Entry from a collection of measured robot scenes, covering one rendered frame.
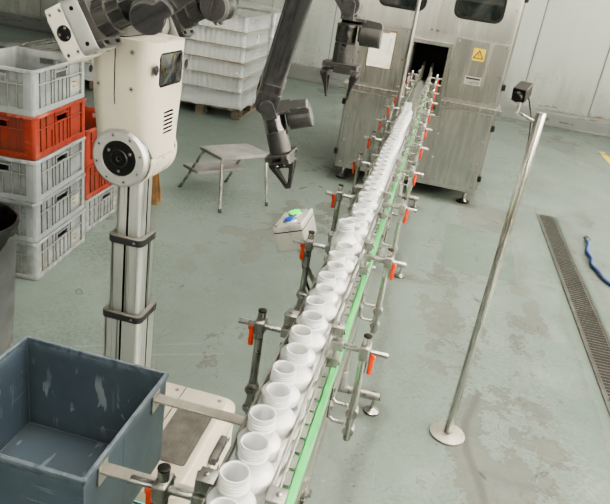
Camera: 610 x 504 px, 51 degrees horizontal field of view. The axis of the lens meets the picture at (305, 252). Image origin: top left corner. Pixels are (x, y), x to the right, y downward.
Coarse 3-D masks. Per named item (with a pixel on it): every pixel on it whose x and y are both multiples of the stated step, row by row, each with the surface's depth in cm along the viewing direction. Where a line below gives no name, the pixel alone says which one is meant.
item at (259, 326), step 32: (416, 128) 324; (352, 160) 245; (416, 160) 285; (352, 192) 249; (384, 192) 200; (384, 256) 210; (384, 288) 163; (256, 320) 121; (288, 320) 120; (256, 352) 124; (384, 352) 119; (256, 384) 128; (352, 416) 125; (160, 480) 81
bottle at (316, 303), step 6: (306, 300) 116; (312, 300) 118; (318, 300) 118; (324, 300) 117; (306, 306) 116; (312, 306) 115; (318, 306) 115; (324, 306) 116; (324, 312) 117; (300, 318) 117; (324, 318) 118; (324, 324) 117; (324, 330) 117; (324, 336) 118
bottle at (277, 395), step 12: (276, 384) 91; (264, 396) 90; (276, 396) 88; (288, 396) 89; (276, 408) 89; (288, 408) 90; (276, 420) 89; (288, 420) 90; (276, 432) 89; (288, 432) 90; (288, 456) 94
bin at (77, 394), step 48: (0, 384) 124; (48, 384) 133; (96, 384) 130; (144, 384) 127; (0, 432) 128; (48, 432) 136; (96, 432) 135; (144, 432) 120; (0, 480) 102; (48, 480) 99; (96, 480) 102
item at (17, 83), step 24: (0, 48) 338; (24, 48) 352; (0, 72) 299; (24, 72) 297; (48, 72) 314; (72, 72) 340; (0, 96) 304; (24, 96) 302; (48, 96) 318; (72, 96) 344
